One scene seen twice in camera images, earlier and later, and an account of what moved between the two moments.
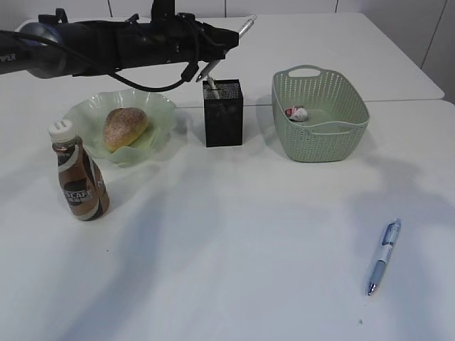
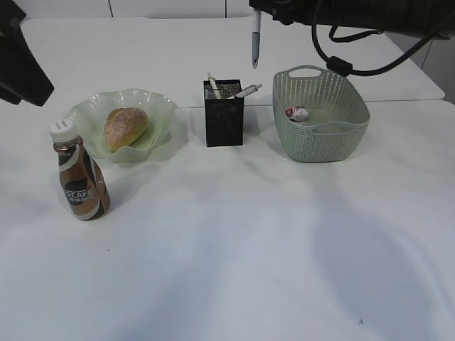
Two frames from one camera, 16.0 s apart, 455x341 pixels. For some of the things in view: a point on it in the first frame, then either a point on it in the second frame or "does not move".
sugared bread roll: [122, 126] does not move
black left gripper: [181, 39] -> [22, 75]
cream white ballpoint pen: [211, 79] does not move
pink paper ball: [289, 111] does not move
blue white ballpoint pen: [391, 236] -> [256, 36]
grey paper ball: [300, 114] does not move
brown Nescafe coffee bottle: [84, 190] does not move
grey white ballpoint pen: [212, 65] -> [249, 90]
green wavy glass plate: [87, 117] does not move
